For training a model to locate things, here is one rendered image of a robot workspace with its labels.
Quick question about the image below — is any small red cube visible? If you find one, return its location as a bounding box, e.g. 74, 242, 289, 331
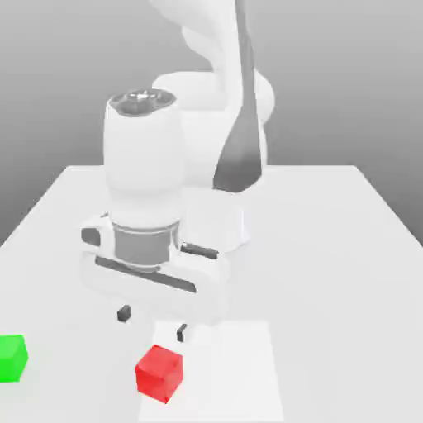
135, 344, 185, 405

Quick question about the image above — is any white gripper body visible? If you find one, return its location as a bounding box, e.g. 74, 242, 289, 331
78, 250, 233, 327

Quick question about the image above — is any small green cube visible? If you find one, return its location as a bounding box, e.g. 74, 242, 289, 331
0, 334, 30, 384

